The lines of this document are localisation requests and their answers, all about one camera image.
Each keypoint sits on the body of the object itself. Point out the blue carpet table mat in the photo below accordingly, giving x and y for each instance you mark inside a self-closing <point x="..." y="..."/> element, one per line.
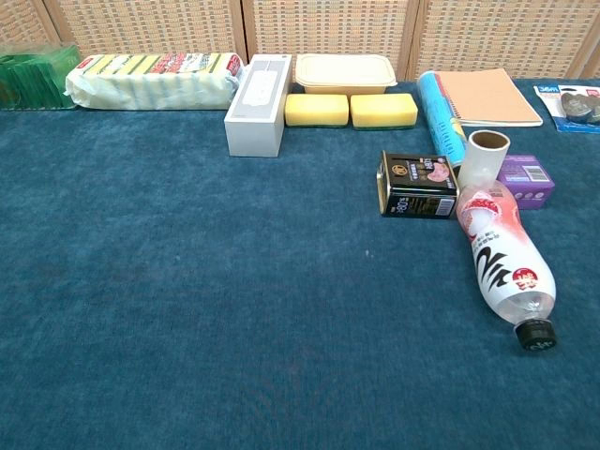
<point x="187" y="281"/>

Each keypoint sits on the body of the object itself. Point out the yellow sponge multipack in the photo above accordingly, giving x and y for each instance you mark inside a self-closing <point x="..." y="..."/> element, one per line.
<point x="150" y="84"/>

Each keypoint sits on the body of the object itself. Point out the plastic bottle pink white label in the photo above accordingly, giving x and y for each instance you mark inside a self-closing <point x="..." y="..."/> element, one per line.
<point x="506" y="262"/>

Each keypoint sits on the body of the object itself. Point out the small purple box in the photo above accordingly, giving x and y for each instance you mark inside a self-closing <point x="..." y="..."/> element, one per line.
<point x="527" y="180"/>

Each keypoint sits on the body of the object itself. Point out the blue cling film roll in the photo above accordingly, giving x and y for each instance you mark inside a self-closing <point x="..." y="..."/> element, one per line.
<point x="436" y="108"/>

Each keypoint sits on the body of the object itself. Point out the woven bamboo folding screen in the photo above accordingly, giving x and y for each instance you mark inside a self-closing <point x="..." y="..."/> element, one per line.
<point x="328" y="28"/>

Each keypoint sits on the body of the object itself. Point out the white paper roll cardboard core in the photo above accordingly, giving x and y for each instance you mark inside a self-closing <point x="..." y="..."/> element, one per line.
<point x="480" y="159"/>

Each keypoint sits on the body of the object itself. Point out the blue correction tape blister pack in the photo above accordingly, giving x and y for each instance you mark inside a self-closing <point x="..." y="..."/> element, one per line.
<point x="574" y="108"/>

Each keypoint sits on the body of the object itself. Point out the kraft spiral notebook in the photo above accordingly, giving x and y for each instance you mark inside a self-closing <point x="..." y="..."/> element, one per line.
<point x="492" y="98"/>

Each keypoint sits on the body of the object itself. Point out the beige lidded food container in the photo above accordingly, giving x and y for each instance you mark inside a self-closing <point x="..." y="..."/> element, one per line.
<point x="344" y="72"/>

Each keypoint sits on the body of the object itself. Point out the yellow sponge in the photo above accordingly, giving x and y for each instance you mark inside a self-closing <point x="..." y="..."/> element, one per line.
<point x="383" y="110"/>
<point x="316" y="110"/>

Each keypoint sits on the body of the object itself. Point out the green scouring pad pack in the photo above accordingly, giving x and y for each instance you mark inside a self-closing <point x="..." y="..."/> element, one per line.
<point x="33" y="79"/>

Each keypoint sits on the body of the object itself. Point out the white power strip box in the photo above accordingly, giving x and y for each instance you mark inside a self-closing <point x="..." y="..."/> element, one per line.
<point x="258" y="108"/>

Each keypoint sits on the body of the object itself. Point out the black luncheon meat can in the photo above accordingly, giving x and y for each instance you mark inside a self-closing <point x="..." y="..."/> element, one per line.
<point x="417" y="187"/>

